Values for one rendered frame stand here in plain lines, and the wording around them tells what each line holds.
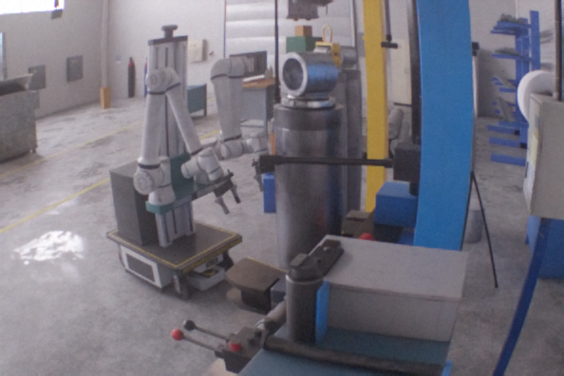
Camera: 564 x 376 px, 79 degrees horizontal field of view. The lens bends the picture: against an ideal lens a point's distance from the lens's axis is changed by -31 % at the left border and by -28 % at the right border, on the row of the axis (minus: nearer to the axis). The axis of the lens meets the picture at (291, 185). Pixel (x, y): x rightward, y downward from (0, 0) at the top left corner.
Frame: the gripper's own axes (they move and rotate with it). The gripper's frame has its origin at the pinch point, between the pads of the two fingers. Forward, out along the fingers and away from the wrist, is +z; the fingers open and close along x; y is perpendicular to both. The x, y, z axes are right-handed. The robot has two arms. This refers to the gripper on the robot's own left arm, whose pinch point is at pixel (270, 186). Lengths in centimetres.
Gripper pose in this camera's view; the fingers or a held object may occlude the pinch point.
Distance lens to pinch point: 286.6
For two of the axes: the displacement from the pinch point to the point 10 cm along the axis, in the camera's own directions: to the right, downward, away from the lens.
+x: 6.7, -1.3, 7.3
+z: 2.4, 9.7, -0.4
